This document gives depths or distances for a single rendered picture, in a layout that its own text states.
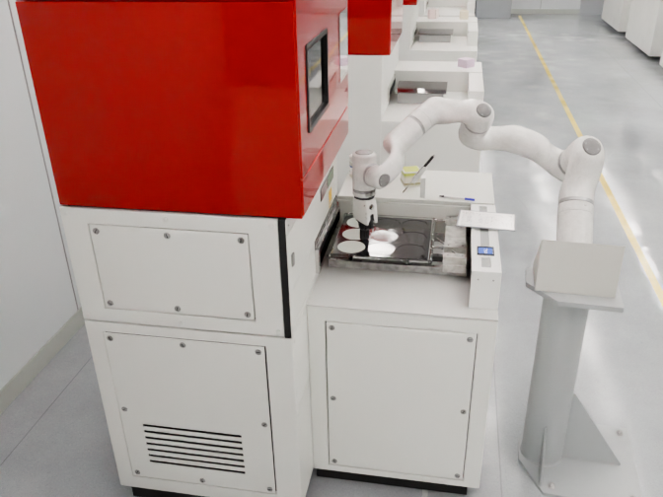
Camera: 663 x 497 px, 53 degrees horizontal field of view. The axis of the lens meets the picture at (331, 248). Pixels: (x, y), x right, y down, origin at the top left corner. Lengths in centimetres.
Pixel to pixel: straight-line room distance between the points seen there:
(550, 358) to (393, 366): 60
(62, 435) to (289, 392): 129
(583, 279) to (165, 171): 139
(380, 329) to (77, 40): 125
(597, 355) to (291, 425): 182
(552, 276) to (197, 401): 126
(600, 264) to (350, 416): 101
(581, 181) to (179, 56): 142
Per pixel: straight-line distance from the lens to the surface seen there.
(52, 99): 201
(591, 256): 233
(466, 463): 257
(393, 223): 260
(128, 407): 246
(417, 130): 241
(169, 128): 188
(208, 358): 219
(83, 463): 301
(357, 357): 230
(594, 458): 295
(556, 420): 274
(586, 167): 246
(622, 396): 335
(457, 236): 256
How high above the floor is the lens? 198
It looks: 27 degrees down
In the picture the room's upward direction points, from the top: 1 degrees counter-clockwise
